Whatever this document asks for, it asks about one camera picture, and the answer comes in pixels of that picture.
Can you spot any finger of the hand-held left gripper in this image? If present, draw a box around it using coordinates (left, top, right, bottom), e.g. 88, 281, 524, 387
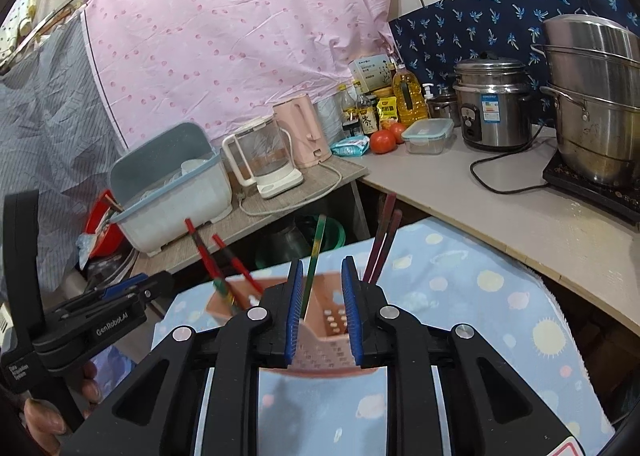
127, 270, 174, 310
49, 275, 150, 321

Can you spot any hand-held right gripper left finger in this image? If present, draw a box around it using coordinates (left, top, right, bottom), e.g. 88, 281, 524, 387
57, 259, 306, 456

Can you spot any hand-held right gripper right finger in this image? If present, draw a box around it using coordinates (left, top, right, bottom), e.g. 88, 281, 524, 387
341, 255, 576, 456

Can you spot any pink perforated plastic basket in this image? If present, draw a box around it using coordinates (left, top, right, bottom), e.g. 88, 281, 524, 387
205, 270, 397, 378

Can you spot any green chopstick gold band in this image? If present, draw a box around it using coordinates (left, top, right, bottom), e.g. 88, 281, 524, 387
299, 215, 327, 326

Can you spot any red chopstick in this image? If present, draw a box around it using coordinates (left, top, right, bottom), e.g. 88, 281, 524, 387
184, 217, 237, 311
211, 234, 264, 296

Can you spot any maroon chopstick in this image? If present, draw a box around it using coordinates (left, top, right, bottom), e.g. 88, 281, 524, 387
361, 192, 398, 283
369, 209, 404, 284

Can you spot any person's left hand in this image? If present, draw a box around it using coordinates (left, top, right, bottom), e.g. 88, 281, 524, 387
0, 362, 99, 456

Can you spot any red plastic basin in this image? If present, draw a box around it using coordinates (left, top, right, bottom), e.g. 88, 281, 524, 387
81, 189, 127, 258

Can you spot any dark glass lid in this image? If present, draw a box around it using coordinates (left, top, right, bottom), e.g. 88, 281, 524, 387
254, 220, 312, 268

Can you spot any green plastic basin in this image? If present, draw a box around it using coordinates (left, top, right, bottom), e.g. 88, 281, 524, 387
295, 215, 347, 253

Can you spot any grey-blue dish drainer box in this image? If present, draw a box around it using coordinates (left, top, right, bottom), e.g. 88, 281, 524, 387
108, 121, 234, 258

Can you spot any blue planet print tablecloth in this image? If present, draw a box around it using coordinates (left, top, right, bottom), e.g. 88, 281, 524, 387
92, 216, 617, 456

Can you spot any wooden shelf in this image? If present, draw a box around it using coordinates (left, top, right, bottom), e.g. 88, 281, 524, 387
129, 155, 372, 289

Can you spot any light wooden counter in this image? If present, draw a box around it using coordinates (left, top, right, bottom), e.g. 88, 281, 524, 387
359, 123, 640, 338

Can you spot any grey striped cloth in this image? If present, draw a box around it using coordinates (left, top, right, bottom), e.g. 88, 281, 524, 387
0, 19, 132, 289

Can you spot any blue wipes packet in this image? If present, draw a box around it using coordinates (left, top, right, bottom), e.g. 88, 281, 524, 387
330, 135, 372, 157

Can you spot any pink electric kettle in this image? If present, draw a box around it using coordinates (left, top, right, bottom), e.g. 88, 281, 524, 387
272, 93, 332, 168

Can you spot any glass container teal lid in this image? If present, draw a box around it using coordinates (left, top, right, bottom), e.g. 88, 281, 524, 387
401, 117, 455, 155

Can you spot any dark sauce bottle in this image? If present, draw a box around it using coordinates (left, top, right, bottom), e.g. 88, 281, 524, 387
357, 94, 379, 135
340, 84, 362, 138

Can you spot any yellow seasoning packet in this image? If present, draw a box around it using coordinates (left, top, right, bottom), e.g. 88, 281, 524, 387
376, 96, 399, 130

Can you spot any small steel pot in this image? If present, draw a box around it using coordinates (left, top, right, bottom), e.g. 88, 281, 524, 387
425, 90, 459, 128

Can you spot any cooking oil bottle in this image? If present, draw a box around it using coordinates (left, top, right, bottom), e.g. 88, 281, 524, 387
392, 64, 431, 125

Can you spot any white cardboard box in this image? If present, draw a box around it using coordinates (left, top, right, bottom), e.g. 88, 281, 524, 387
349, 53, 397, 95

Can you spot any steel rice cooker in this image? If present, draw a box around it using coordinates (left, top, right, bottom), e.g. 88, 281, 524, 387
452, 52, 534, 153

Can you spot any pink dotted cloth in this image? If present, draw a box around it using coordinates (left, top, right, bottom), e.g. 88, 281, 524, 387
81, 0, 402, 153

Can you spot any black induction cooker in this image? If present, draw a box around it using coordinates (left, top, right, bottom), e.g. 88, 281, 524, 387
542, 146, 640, 223

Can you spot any navy printed cloth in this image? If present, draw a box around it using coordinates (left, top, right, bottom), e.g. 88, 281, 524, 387
387, 0, 640, 128

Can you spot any stacked steel steamer pot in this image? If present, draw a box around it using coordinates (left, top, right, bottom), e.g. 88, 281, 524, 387
530, 14, 640, 188

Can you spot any white power cable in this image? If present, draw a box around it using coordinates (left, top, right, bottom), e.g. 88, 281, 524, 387
237, 160, 344, 218

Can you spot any glass kettle white handle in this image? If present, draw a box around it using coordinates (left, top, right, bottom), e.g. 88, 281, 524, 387
221, 116, 305, 200

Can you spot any black power cable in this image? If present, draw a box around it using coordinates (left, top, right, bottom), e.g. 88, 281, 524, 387
468, 123, 562, 195

